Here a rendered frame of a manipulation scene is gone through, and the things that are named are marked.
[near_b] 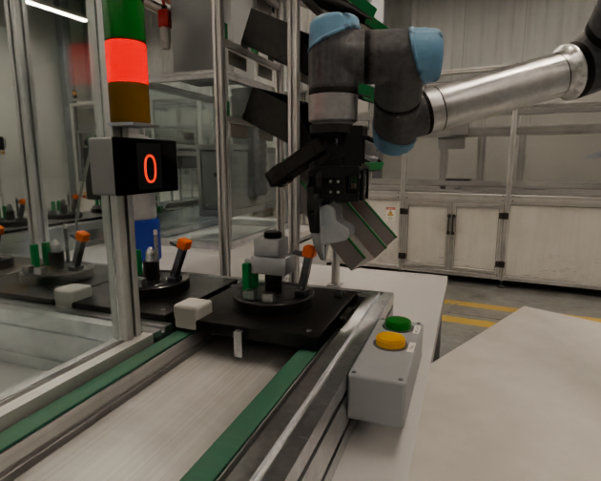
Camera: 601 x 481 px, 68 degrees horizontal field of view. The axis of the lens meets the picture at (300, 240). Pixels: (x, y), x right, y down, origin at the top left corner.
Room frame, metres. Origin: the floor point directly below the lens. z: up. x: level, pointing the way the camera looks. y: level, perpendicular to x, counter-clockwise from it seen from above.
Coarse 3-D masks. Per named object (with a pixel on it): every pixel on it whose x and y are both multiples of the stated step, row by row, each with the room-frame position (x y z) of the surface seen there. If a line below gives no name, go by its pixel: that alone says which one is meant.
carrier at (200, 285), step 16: (144, 272) 0.82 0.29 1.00; (160, 272) 0.88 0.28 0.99; (144, 288) 0.76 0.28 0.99; (160, 288) 0.77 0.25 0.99; (176, 288) 0.79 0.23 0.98; (192, 288) 0.83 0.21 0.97; (208, 288) 0.83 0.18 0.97; (224, 288) 0.85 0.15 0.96; (144, 304) 0.73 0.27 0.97; (160, 304) 0.73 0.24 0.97; (160, 320) 0.68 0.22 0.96
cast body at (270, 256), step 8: (264, 232) 0.74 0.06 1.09; (272, 232) 0.73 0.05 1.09; (280, 232) 0.74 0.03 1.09; (256, 240) 0.73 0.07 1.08; (264, 240) 0.72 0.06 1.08; (272, 240) 0.72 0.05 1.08; (280, 240) 0.72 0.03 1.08; (256, 248) 0.73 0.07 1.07; (264, 248) 0.72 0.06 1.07; (272, 248) 0.72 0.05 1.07; (280, 248) 0.72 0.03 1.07; (256, 256) 0.73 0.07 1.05; (264, 256) 0.72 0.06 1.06; (272, 256) 0.72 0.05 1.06; (280, 256) 0.73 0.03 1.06; (288, 256) 0.73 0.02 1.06; (256, 264) 0.73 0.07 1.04; (264, 264) 0.72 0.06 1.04; (272, 264) 0.72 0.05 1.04; (280, 264) 0.71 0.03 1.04; (288, 264) 0.72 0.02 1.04; (256, 272) 0.73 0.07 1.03; (264, 272) 0.72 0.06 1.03; (272, 272) 0.72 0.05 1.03; (280, 272) 0.71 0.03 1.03; (288, 272) 0.72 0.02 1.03
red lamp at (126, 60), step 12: (108, 48) 0.59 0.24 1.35; (120, 48) 0.58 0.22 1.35; (132, 48) 0.59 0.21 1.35; (144, 48) 0.60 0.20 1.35; (108, 60) 0.59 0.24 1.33; (120, 60) 0.58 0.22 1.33; (132, 60) 0.59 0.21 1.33; (144, 60) 0.60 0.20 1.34; (108, 72) 0.59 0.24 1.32; (120, 72) 0.58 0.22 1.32; (132, 72) 0.58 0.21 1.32; (144, 72) 0.60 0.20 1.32
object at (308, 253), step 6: (306, 246) 0.71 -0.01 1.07; (312, 246) 0.72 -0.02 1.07; (294, 252) 0.72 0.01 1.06; (300, 252) 0.72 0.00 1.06; (306, 252) 0.71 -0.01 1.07; (312, 252) 0.71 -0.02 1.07; (306, 258) 0.71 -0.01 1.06; (312, 258) 0.71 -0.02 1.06; (306, 264) 0.71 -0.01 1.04; (306, 270) 0.71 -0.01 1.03; (300, 276) 0.72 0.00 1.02; (306, 276) 0.71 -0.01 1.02; (300, 282) 0.72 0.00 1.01; (306, 282) 0.72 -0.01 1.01; (300, 288) 0.72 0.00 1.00
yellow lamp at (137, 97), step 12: (108, 84) 0.59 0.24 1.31; (120, 84) 0.58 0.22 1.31; (132, 84) 0.58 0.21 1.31; (144, 84) 0.60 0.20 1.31; (120, 96) 0.58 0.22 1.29; (132, 96) 0.58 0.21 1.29; (144, 96) 0.60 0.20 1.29; (120, 108) 0.58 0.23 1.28; (132, 108) 0.58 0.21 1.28; (144, 108) 0.60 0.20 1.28; (120, 120) 0.58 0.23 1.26; (132, 120) 0.58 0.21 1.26; (144, 120) 0.59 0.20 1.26
